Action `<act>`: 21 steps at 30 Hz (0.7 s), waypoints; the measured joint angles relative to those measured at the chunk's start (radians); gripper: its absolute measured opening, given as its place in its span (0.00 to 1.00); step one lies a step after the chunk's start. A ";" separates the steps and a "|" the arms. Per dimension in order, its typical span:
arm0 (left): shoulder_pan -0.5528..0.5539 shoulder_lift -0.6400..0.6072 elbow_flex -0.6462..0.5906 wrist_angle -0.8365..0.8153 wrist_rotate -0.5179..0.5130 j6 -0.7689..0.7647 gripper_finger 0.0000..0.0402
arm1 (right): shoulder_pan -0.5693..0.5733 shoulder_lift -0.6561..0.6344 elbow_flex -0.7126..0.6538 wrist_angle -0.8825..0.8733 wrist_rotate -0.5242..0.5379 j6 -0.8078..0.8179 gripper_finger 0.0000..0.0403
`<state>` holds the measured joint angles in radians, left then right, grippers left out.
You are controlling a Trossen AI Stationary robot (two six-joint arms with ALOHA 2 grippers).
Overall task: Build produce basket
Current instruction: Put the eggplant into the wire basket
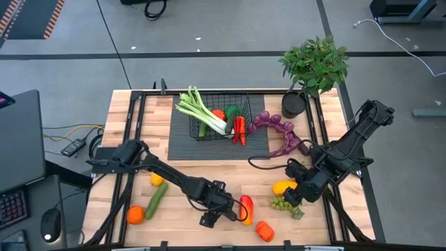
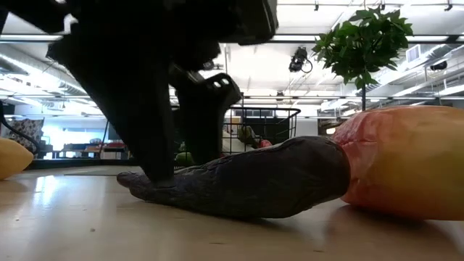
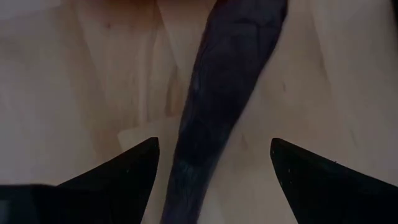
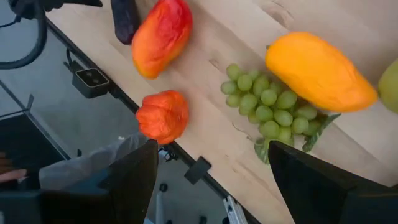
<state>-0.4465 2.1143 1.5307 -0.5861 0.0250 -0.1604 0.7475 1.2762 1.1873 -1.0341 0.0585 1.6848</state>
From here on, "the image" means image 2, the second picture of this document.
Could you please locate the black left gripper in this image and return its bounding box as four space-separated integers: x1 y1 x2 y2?
49 0 279 183

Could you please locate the dark purple eggplant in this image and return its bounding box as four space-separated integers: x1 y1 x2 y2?
116 136 352 220

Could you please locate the yellow mango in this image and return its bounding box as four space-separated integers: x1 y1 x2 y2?
0 137 35 181

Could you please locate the red and orange mango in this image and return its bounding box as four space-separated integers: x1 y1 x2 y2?
331 104 464 222

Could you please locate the background work desk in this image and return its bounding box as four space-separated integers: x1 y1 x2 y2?
54 141 128 160

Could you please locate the floral patterned cushion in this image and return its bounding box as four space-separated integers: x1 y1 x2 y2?
6 117 45 157

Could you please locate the green leafy potted plant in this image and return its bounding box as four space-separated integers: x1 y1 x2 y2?
312 6 414 112

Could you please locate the black wire basket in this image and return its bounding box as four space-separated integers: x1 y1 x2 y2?
170 107 302 170

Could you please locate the black aluminium table frame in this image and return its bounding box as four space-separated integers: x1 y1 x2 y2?
27 158 144 170

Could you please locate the black ceiling camera with cable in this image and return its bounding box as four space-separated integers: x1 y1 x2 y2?
288 46 313 74

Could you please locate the black curved cable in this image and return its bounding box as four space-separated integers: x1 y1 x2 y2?
0 101 41 157

